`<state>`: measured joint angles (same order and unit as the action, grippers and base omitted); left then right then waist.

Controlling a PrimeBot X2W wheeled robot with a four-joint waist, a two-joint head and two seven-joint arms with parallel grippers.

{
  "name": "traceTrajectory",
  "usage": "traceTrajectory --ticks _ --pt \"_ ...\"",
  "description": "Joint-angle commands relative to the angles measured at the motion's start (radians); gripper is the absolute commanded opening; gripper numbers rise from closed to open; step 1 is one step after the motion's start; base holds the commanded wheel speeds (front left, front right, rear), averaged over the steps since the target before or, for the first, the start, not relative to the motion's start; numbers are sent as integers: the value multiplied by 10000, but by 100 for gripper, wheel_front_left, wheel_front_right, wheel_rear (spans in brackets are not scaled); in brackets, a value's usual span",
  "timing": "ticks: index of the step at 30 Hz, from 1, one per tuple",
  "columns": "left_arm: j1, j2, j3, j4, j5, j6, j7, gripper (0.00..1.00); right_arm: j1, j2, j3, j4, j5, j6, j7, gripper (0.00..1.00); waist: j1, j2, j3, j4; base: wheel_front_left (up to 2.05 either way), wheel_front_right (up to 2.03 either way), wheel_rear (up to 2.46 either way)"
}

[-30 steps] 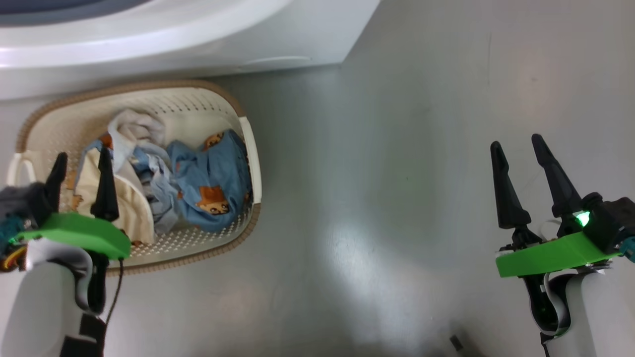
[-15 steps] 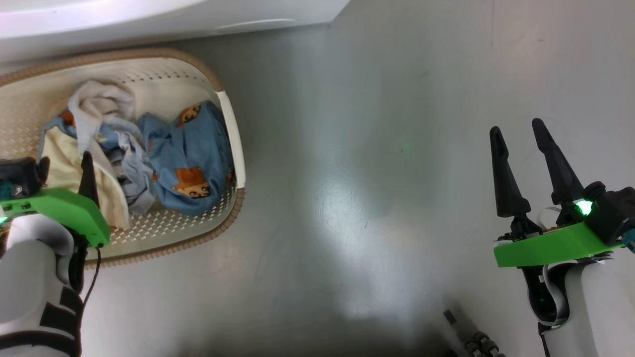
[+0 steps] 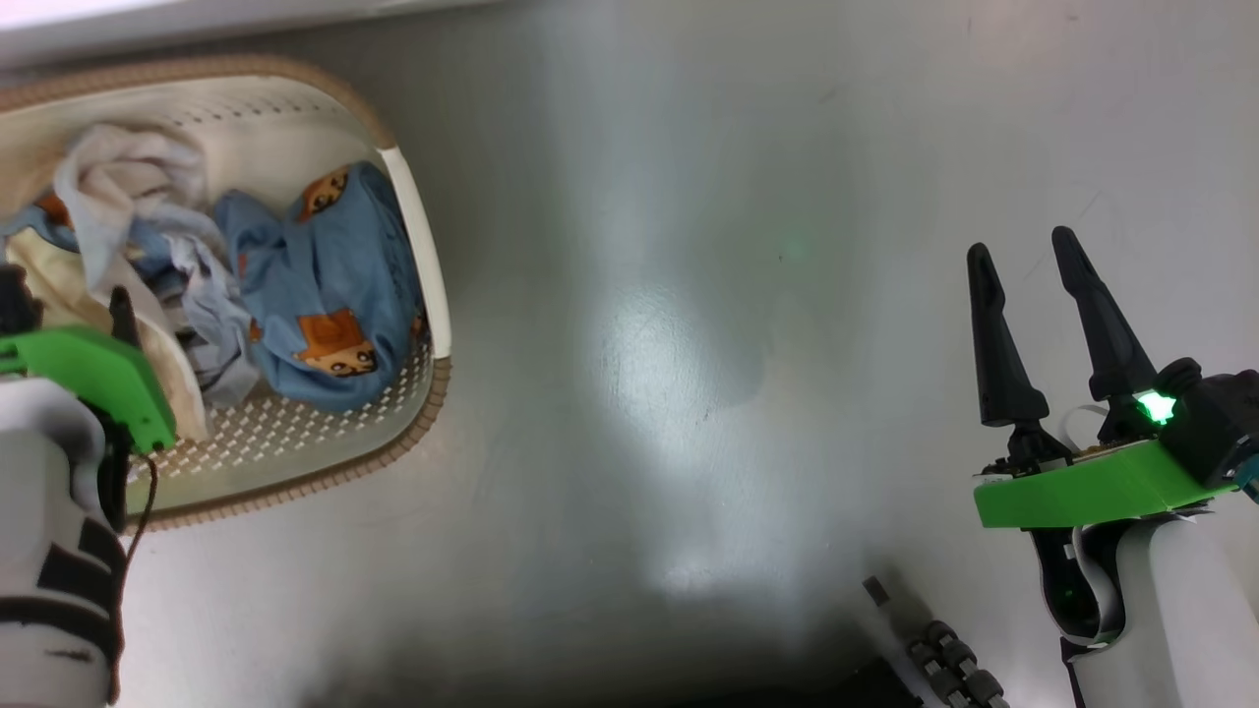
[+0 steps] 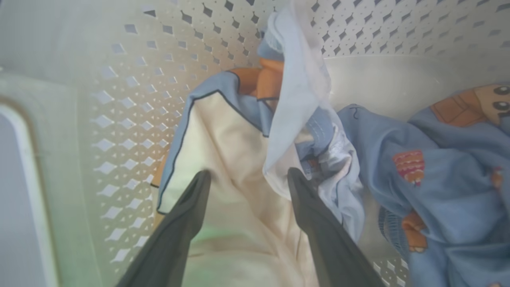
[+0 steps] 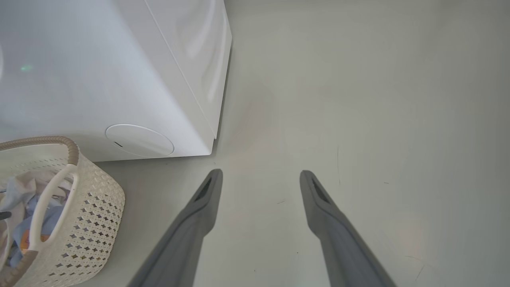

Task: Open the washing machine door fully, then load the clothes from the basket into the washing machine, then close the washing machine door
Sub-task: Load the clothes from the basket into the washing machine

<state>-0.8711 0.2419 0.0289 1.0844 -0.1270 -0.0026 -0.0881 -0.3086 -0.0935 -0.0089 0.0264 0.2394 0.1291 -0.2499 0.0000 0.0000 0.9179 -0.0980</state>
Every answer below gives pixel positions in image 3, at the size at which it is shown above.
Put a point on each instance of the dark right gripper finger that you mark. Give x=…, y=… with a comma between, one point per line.
x=1003, y=374
x=1111, y=344

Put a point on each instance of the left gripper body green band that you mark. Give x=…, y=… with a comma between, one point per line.
x=98, y=369

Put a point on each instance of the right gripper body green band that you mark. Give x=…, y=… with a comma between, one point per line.
x=1082, y=487

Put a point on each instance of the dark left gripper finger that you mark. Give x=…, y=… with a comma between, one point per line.
x=15, y=305
x=124, y=320

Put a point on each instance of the cream bear-print garment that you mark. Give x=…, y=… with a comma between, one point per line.
x=59, y=285

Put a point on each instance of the pale grey-white garment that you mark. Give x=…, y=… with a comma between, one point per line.
x=118, y=177

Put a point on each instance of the blue bear-print garment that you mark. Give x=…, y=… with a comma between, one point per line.
x=334, y=275

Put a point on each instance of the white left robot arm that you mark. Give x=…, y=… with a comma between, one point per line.
x=39, y=492

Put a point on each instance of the black robot base rollers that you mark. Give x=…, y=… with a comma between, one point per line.
x=954, y=669

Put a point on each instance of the cream perforated laundry basket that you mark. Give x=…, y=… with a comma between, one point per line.
x=295, y=442

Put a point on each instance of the white front-load washing machine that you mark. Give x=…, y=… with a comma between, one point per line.
x=148, y=25

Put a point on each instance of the black floor tape mark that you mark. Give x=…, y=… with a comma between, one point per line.
x=875, y=591

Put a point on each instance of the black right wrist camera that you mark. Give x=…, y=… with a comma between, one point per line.
x=1215, y=423

